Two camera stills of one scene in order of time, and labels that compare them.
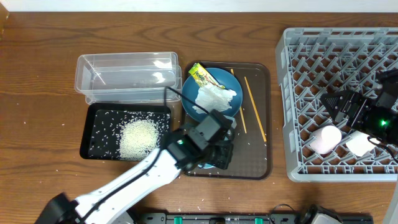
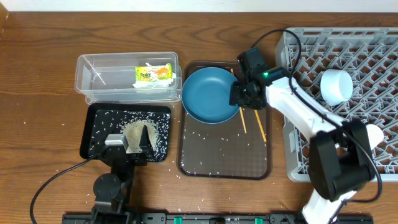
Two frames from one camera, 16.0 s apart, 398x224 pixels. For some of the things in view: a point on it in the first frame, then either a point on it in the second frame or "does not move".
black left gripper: x=226 y=156 to x=143 y=146
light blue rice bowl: x=207 y=166 to x=336 y=86
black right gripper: x=361 y=99 to x=239 y=98
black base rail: x=236 y=218 does not move
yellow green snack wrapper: x=203 y=77 to x=153 y=73
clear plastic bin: x=127 y=77 does not move
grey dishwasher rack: x=313 y=61 does not move
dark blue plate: x=222 y=77 does not move
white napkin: x=213 y=98 to x=163 y=83
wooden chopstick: x=256 y=109 does not move
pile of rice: x=138 y=139 does not move
